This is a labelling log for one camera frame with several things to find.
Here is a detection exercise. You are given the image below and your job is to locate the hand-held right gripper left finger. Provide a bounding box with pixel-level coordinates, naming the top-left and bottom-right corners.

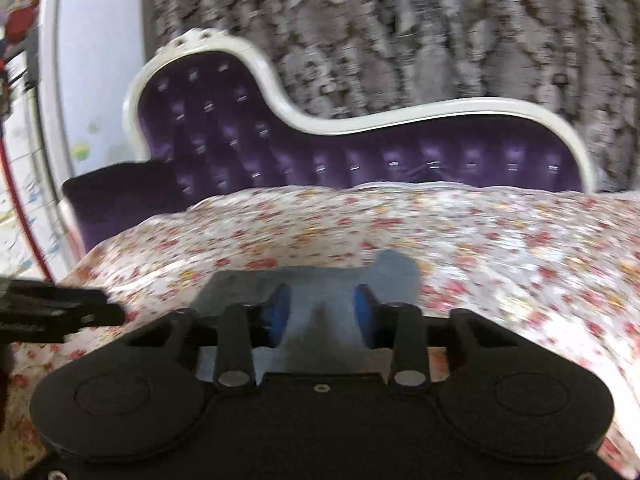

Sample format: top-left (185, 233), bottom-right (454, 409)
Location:
top-left (125, 282), bottom-right (293, 394)

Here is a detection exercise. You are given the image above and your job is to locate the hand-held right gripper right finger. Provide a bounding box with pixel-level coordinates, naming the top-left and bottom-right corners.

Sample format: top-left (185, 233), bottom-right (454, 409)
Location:
top-left (352, 282), bottom-right (519, 394)

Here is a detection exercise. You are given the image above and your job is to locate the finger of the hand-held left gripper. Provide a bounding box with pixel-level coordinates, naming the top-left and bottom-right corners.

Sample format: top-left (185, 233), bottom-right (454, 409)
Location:
top-left (0, 277), bottom-right (127, 346)

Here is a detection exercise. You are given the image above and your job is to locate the small grey garment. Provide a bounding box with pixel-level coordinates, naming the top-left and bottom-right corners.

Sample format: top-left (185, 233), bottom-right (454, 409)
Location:
top-left (192, 249), bottom-right (422, 382)

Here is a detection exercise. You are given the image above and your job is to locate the red curved hoop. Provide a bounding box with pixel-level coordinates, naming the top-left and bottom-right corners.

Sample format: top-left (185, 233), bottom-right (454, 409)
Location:
top-left (0, 125), bottom-right (57, 282)

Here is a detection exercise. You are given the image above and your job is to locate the floral bed blanket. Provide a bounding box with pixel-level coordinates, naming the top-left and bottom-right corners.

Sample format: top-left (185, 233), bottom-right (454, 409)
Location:
top-left (0, 182), bottom-right (640, 480)

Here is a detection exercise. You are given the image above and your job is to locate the purple velvet cushion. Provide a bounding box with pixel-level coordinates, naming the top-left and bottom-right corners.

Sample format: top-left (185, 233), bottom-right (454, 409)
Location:
top-left (61, 160), bottom-right (190, 255)

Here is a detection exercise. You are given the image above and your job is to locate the grey patterned lace curtain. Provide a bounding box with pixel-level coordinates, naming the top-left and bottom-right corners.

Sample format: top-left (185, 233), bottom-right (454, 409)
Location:
top-left (142, 0), bottom-right (640, 196)

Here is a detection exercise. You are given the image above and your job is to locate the red plush toy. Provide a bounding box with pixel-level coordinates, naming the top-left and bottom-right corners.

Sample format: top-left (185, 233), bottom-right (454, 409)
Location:
top-left (4, 4), bottom-right (39, 45)

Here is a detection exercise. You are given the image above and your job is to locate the purple tufted headboard white frame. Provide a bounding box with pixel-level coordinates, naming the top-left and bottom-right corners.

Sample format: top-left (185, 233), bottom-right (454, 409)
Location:
top-left (60, 27), bottom-right (599, 256)

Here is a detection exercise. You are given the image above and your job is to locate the lilac door with white frame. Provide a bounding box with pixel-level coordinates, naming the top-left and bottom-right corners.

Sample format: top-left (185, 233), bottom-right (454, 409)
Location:
top-left (36, 0), bottom-right (153, 281)

